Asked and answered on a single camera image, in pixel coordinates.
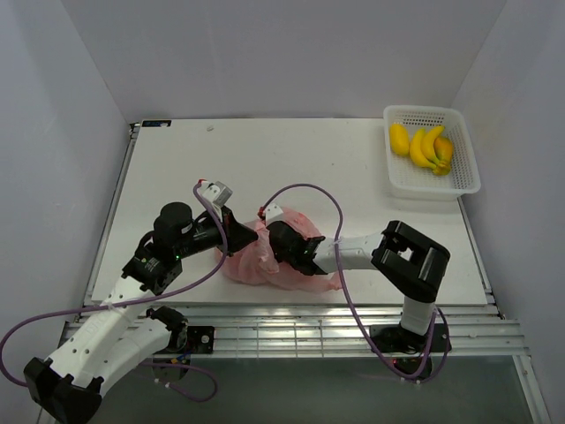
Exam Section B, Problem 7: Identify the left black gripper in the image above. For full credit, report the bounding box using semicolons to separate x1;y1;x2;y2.
175;205;260;260

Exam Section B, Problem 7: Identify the pink plastic bag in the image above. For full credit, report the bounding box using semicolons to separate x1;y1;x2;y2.
222;219;342;293

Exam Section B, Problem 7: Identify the yellow fake banana bunch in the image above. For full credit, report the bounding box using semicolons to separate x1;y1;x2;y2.
409;125;451;176

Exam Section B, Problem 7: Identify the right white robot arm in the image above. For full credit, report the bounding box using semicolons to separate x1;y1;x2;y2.
267;221;450;353

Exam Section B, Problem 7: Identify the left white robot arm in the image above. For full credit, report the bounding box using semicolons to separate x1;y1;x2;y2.
24;202;258;423

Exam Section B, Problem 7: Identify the yellow green fake mango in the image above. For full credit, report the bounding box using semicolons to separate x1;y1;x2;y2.
433;136;454;164

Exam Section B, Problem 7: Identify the white plastic basket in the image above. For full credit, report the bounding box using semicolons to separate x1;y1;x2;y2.
383;105;481;201

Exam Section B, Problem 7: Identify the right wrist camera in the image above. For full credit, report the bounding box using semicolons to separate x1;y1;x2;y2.
258;202;284;227

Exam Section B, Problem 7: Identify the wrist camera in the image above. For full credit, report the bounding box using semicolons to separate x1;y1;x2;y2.
197;179;233;209
258;202;284;227

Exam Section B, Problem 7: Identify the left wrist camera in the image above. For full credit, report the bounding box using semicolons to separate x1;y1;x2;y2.
197;179;233;209

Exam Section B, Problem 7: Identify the aluminium frame rail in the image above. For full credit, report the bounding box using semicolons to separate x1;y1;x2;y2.
55;304;553;424

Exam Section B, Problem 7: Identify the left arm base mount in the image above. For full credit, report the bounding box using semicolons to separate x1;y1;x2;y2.
146;307;215;382

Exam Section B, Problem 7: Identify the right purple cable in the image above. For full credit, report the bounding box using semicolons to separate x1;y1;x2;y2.
260;183;451;382

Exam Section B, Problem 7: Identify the purple cable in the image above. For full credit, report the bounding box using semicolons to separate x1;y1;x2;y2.
260;183;451;382
0;178;230;402

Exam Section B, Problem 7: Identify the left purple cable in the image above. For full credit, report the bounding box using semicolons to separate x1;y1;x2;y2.
0;178;230;402

